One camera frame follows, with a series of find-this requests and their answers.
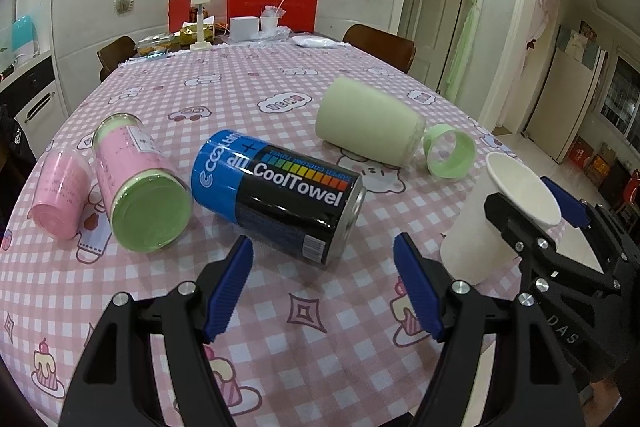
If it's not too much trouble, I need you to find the clear green-rimmed lid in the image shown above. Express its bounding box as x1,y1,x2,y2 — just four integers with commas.
423,124,476,180

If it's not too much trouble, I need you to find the white door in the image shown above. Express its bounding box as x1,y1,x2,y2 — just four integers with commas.
398,0,463,92

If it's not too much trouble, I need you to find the white plastic bag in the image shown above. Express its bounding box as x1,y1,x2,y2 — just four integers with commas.
291,35,341,49

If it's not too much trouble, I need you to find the white paper cup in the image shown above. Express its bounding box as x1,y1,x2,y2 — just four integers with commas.
440,152,561,285

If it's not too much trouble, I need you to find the hanging brush wall ornament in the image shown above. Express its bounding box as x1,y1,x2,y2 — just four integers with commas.
114,0,134,15

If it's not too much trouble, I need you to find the pink towel roll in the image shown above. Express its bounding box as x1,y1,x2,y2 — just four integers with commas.
30,148,92,241

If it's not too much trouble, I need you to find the blue white humidifier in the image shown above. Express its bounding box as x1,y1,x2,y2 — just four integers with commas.
11,15,39,66

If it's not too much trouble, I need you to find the plastic drink cup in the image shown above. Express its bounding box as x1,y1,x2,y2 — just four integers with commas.
260,5,285,31

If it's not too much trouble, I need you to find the light green towel roll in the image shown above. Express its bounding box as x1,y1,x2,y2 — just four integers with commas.
316,77,426,168

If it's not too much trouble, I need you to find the pink jar green lid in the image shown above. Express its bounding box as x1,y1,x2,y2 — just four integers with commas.
92,113,192,254

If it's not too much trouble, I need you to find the pink checkered tablecloth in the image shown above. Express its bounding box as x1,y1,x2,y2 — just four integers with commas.
0,37,606,427

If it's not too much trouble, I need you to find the white refrigerator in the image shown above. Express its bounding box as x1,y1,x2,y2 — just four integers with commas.
525,46,605,164

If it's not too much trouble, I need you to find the brown chair left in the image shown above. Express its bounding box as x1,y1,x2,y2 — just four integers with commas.
96,36,137,82

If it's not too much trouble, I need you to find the white cabinet with handle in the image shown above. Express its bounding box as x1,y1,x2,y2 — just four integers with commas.
1,51,67,157

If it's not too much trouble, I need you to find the brown chair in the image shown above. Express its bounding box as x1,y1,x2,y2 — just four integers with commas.
96,36,137,82
343,24,416,74

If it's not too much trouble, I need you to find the blue black CoolTowel can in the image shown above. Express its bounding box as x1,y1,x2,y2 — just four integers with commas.
191,129,366,265

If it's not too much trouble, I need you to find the white stand sign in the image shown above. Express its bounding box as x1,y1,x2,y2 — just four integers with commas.
190,0,212,51

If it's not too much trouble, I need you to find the white box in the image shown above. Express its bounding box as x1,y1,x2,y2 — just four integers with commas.
229,16,260,42

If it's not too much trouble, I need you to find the brown chair right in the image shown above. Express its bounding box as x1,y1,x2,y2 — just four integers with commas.
343,24,416,74

